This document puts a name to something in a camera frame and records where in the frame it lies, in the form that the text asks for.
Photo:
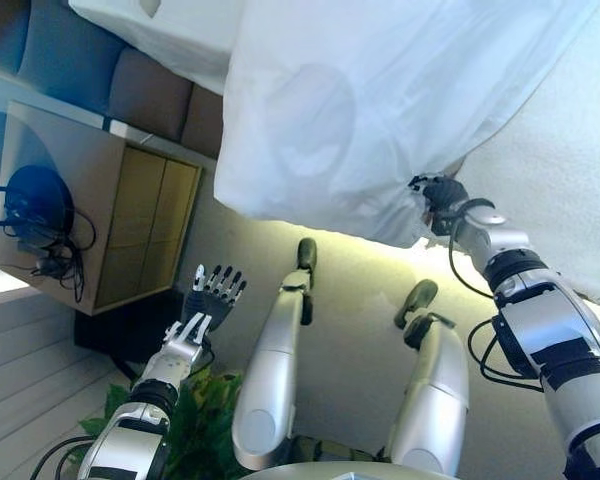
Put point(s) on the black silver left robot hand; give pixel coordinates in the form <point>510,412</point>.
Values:
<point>210,307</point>

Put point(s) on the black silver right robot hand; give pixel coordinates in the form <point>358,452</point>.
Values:
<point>445,195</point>

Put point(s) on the white duvet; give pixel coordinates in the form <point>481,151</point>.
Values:
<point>355,100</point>

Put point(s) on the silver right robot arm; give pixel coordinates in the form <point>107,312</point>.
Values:
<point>555,320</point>

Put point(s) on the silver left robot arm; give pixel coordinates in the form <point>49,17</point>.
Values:
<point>125,440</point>

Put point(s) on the silver left robot leg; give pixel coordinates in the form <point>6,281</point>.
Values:
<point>275,360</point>

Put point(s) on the silver robot leg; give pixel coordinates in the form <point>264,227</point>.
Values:
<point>275,360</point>
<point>435,390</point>

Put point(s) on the wooden nightstand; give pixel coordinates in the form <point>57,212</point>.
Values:
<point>145,225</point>

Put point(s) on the green leafy plant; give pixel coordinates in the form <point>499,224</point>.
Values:
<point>205,425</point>

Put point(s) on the silver right robot leg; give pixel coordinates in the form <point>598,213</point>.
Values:
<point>435,390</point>

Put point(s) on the grey robot torso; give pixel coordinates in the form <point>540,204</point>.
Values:
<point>330,472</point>

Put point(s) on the dark blue round disc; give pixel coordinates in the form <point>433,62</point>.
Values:
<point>35,192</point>

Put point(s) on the white fitted mattress sheet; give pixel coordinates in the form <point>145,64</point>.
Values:
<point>170,45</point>

